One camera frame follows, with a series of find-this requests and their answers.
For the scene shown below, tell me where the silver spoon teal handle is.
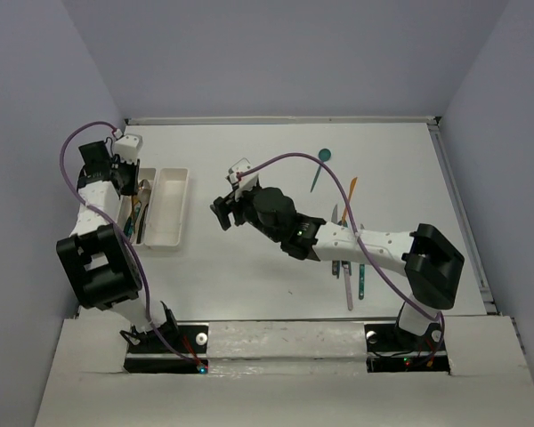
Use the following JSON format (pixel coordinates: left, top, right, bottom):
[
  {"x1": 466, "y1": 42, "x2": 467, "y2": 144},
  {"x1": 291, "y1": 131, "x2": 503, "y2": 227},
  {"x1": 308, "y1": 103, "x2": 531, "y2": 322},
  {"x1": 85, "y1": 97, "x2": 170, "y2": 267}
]
[{"x1": 124, "y1": 178, "x2": 152, "y2": 236}]

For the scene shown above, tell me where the gold metal spoon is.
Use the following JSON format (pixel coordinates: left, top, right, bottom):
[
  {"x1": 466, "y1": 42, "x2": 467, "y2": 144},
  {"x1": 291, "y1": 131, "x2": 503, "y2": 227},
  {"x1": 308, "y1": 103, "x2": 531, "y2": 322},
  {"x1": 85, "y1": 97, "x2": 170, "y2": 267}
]
[{"x1": 126, "y1": 180, "x2": 151, "y2": 235}]

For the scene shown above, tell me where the teal plastic spoon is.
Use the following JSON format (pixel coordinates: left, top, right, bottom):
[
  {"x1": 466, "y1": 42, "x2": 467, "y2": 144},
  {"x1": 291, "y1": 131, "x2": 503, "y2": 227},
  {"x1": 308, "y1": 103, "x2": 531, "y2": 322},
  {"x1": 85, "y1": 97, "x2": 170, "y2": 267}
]
[{"x1": 310, "y1": 148, "x2": 332, "y2": 192}]

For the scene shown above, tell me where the copper metal spoon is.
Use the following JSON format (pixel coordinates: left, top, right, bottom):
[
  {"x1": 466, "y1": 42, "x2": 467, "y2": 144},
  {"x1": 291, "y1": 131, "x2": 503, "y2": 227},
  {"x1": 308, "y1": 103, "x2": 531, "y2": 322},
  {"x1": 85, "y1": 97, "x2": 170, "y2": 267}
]
[{"x1": 129, "y1": 194, "x2": 142, "y2": 223}]

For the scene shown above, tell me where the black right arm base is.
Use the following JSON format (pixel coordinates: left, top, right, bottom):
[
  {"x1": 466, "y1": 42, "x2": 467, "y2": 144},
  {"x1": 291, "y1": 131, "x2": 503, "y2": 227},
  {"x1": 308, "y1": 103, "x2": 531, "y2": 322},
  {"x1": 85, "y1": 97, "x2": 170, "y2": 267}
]
[{"x1": 364, "y1": 323, "x2": 450, "y2": 374}]

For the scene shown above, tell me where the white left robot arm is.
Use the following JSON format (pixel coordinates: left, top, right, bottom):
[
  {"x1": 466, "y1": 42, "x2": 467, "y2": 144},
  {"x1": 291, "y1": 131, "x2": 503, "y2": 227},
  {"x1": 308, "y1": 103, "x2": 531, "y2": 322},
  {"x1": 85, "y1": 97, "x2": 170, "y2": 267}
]
[{"x1": 56, "y1": 141, "x2": 180, "y2": 351}]

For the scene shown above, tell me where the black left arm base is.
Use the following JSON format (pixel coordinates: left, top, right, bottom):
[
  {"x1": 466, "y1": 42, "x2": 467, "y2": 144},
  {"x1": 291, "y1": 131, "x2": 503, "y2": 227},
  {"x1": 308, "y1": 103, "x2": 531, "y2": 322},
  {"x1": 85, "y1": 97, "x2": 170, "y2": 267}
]
[{"x1": 119, "y1": 304, "x2": 209, "y2": 375}]

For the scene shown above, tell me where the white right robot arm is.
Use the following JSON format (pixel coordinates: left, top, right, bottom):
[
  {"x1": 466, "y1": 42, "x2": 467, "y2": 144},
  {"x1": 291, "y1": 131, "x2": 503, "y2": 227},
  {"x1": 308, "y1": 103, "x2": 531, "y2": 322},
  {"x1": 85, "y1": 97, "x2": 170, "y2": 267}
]
[{"x1": 210, "y1": 186, "x2": 465, "y2": 349}]

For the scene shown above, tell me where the white right container tray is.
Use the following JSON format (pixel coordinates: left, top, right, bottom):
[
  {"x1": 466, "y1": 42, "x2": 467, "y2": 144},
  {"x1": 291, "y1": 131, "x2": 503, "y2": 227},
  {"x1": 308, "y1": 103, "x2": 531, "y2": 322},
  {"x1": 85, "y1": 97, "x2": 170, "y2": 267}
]
[{"x1": 143, "y1": 168, "x2": 190, "y2": 251}]

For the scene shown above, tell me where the orange plastic knife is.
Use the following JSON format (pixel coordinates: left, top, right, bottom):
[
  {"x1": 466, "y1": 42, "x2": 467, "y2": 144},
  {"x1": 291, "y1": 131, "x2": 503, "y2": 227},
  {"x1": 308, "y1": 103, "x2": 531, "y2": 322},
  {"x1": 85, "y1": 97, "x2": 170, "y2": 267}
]
[{"x1": 341, "y1": 177, "x2": 358, "y2": 224}]

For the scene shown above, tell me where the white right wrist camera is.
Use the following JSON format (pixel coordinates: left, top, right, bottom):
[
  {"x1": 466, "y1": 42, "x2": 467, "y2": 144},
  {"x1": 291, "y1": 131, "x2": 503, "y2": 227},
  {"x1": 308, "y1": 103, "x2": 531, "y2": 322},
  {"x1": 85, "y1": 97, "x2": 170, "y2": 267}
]
[{"x1": 226, "y1": 157, "x2": 259, "y2": 201}]

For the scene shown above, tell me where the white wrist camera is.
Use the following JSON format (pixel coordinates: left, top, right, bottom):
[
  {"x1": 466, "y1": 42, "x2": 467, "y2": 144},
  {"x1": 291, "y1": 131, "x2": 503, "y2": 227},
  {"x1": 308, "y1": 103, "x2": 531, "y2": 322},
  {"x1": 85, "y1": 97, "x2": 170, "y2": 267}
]
[
  {"x1": 226, "y1": 157, "x2": 259, "y2": 201},
  {"x1": 112, "y1": 133, "x2": 143, "y2": 165}
]

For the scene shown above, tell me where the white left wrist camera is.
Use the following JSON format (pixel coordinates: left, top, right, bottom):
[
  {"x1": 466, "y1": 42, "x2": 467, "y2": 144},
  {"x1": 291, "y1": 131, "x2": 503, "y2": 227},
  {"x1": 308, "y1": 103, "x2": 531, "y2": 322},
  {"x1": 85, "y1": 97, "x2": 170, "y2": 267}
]
[{"x1": 112, "y1": 133, "x2": 143, "y2": 165}]

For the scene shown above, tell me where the knife with pink handle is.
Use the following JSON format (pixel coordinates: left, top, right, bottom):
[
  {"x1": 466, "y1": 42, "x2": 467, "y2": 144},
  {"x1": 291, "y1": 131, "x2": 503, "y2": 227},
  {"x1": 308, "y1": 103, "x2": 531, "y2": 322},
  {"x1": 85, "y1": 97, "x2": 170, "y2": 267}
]
[{"x1": 344, "y1": 276, "x2": 353, "y2": 311}]

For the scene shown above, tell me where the knife with teal handle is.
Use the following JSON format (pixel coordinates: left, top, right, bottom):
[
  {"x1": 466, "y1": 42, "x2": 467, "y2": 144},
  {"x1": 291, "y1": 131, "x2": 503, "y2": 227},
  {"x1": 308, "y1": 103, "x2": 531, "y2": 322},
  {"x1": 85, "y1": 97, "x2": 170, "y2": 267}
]
[{"x1": 358, "y1": 264, "x2": 366, "y2": 300}]

